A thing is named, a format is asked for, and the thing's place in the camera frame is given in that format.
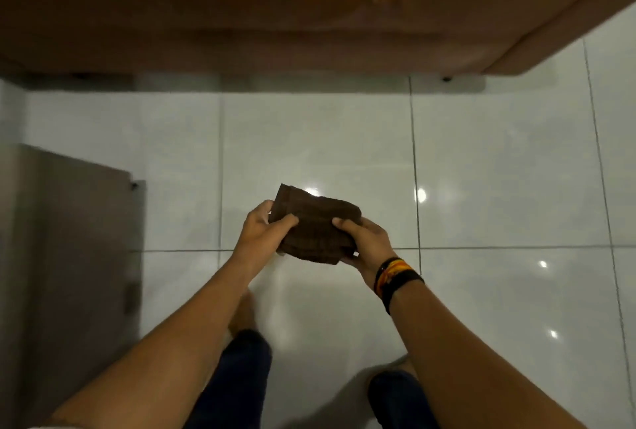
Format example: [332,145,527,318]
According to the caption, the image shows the person's left hand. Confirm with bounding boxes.
[234,200,300,270]

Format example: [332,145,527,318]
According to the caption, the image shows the person's right hand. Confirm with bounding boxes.
[332,216,397,286]

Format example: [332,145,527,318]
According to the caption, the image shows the brown cloth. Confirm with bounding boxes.
[269,184,362,265]

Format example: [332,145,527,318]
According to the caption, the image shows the person's left forearm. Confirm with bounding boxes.
[50,252,271,429]

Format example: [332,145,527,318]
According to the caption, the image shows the person's right forearm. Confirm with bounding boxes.
[388,279,589,429]

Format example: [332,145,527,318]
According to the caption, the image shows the black and orange wristbands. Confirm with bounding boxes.
[373,257,425,315]

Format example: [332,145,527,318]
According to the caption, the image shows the person's left leg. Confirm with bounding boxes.
[184,289,273,429]

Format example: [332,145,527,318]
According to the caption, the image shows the person's leg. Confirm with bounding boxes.
[184,289,273,429]
[367,358,440,429]

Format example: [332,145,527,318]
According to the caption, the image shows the person's right leg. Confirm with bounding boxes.
[367,358,440,429]

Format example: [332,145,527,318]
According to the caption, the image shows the brown leather sofa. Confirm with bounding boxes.
[0,0,636,82]

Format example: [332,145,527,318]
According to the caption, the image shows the grey wooden table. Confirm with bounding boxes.
[0,143,147,429]

